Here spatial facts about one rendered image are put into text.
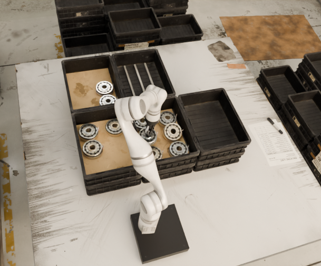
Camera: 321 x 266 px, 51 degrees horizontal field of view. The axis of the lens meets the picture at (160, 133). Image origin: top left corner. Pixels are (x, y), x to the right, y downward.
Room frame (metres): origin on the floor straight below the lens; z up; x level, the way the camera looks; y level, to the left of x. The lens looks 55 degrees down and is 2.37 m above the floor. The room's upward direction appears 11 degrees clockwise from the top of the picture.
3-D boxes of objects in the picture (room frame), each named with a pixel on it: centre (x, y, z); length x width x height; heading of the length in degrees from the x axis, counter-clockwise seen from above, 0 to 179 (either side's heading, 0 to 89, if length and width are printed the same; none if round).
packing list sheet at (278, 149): (1.26, -0.72, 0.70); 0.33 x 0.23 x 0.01; 26
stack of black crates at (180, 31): (2.50, 0.02, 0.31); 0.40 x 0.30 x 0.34; 116
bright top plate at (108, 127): (1.05, 0.25, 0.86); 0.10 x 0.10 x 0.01
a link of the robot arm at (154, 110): (1.04, 0.05, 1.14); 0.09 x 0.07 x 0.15; 74
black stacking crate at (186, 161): (1.05, 0.00, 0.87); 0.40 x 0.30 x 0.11; 26
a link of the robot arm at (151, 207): (0.57, -0.02, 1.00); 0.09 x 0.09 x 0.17; 38
